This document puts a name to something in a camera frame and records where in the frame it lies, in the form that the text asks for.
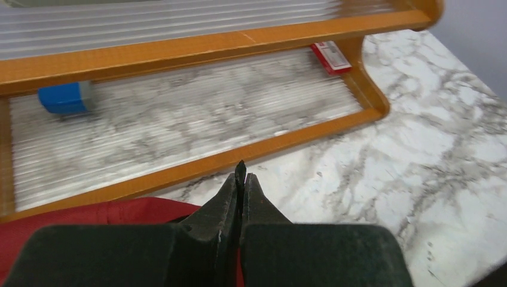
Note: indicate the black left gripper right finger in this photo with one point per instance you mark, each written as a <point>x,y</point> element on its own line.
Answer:
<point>277,252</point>

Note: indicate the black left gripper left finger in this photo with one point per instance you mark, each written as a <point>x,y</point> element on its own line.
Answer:
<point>138,253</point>

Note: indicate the red backpack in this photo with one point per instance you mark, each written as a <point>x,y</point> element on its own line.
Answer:
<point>79,226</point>

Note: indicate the wooden two-tier shelf rack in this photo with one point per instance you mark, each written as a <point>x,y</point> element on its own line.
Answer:
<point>183,89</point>

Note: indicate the blue pencil sharpener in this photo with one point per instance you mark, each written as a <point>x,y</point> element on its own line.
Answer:
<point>70,98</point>

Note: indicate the small red white eraser box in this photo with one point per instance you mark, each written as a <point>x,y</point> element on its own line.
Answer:
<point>331,58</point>

